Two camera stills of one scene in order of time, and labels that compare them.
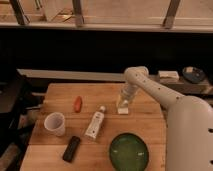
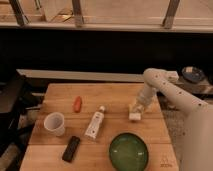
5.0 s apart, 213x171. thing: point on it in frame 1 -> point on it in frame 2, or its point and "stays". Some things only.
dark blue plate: (196, 76) stays
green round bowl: (128, 152) stays
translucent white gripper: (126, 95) -> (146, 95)
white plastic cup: (54, 122) stays
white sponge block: (123, 110) -> (134, 116)
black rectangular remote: (71, 149) stays
